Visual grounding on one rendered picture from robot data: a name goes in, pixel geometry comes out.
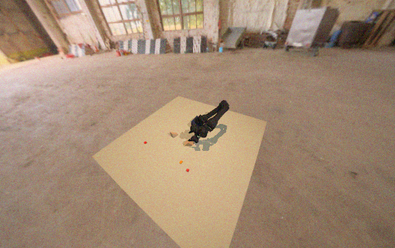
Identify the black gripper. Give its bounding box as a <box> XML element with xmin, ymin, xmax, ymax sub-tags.
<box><xmin>188</xmin><ymin>124</ymin><xmax>201</xmax><ymax>143</ymax></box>

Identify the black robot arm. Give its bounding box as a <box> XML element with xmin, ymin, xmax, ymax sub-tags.
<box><xmin>190</xmin><ymin>100</ymin><xmax>229</xmax><ymax>138</ymax></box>

